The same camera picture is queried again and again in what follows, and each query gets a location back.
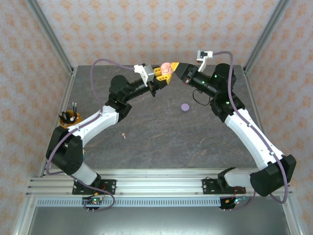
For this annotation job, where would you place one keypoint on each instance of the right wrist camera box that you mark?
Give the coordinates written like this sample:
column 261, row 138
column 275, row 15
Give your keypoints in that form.
column 204, row 55

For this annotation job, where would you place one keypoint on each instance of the grey metal panel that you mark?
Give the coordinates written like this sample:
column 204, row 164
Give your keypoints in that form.
column 156, row 220

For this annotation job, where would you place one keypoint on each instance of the aluminium table side rail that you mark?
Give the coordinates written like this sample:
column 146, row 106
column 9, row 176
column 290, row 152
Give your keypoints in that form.
column 249, row 83
column 69, row 83

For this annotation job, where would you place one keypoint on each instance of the black marker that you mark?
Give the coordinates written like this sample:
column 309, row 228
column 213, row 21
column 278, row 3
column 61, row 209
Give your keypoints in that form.
column 64, row 116

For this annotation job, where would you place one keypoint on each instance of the yellow pen cup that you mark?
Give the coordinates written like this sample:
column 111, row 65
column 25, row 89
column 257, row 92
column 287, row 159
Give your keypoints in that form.
column 67, row 124

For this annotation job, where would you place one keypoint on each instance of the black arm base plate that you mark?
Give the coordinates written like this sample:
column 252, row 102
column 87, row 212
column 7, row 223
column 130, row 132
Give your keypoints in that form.
column 110, row 184
column 207, row 186

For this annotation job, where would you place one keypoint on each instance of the small controller board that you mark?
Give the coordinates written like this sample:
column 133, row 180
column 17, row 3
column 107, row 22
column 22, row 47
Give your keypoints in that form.
column 94, row 202
column 234, row 202

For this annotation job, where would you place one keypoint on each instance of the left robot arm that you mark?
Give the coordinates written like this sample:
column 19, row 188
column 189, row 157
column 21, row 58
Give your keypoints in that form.
column 71, row 156

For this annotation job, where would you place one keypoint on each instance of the thin black pen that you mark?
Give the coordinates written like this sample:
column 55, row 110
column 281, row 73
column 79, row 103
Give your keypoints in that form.
column 76, row 108
column 73, row 107

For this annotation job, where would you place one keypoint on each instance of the aluminium mounting rail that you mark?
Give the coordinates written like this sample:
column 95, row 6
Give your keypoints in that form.
column 159, row 183

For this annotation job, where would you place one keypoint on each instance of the purple earbud charging case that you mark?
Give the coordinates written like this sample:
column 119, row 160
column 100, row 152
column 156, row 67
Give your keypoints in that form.
column 185, row 107

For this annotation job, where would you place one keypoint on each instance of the aluminium corner post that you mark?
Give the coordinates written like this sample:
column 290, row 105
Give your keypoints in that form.
column 266, row 31
column 49, row 34

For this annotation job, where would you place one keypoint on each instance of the pink earbud charging case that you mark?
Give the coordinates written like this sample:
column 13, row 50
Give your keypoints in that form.
column 166, row 68

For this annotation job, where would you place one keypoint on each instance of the beige tape roll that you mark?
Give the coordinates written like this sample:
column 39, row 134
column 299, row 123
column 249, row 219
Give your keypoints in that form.
column 84, row 154

